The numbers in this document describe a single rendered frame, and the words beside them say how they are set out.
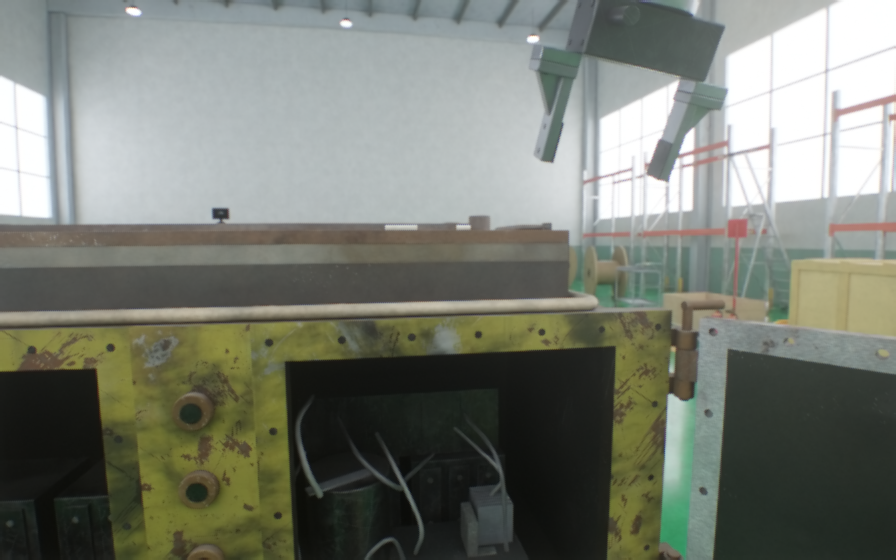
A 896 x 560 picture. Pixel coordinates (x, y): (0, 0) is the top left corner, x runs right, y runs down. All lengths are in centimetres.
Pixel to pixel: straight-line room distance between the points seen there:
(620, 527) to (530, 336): 38
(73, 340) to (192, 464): 23
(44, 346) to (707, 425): 97
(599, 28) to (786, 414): 58
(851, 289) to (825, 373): 478
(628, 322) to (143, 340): 72
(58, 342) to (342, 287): 39
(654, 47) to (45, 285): 85
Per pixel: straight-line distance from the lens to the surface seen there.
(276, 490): 77
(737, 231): 633
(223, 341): 71
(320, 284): 75
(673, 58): 51
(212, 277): 78
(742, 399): 82
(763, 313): 728
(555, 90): 48
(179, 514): 82
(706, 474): 88
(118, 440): 80
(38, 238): 88
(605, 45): 47
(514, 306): 72
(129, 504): 83
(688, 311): 83
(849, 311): 558
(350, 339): 68
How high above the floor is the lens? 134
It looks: 5 degrees down
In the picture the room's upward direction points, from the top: straight up
